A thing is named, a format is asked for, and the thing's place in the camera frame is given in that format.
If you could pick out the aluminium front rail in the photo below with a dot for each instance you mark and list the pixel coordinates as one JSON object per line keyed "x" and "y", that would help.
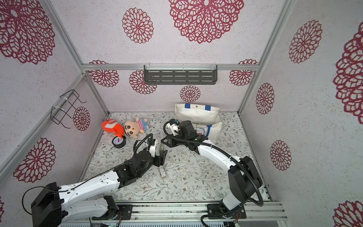
{"x": 188, "y": 214}

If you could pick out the black round alarm clock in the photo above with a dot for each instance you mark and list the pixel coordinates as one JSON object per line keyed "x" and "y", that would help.
{"x": 119, "y": 142}

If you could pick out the clear pen case green label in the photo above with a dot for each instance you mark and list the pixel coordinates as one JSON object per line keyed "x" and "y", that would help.
{"x": 161, "y": 150}

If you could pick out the pink boy plush doll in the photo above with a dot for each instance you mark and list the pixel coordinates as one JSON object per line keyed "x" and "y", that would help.
{"x": 133, "y": 129}

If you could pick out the grey slotted wall shelf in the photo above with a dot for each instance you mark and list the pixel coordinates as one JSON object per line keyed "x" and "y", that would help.
{"x": 180, "y": 75}

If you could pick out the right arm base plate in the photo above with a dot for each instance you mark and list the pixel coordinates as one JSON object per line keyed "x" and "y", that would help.
{"x": 220, "y": 211}

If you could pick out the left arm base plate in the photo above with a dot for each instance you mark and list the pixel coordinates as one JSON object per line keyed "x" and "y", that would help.
{"x": 123, "y": 212}

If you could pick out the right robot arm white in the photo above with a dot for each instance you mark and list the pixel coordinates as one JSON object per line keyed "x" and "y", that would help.
{"x": 243, "y": 177}

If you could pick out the white Doraemon canvas bag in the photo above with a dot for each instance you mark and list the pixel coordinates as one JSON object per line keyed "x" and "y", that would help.
{"x": 205, "y": 118}

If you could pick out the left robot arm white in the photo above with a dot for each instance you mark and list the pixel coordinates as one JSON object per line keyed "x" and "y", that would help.
{"x": 56, "y": 204}

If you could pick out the red plush toy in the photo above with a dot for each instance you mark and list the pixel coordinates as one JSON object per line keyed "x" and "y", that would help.
{"x": 112, "y": 126}

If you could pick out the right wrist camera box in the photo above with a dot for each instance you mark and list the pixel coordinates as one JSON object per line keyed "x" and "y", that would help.
{"x": 187, "y": 130}

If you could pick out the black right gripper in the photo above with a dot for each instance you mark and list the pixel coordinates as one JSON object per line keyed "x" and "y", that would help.
{"x": 169, "y": 141}

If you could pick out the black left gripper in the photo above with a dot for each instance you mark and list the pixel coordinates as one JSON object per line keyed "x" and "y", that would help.
{"x": 159, "y": 161}

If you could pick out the black wire wall rack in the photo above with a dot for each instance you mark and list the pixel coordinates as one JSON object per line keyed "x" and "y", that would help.
{"x": 70, "y": 97}

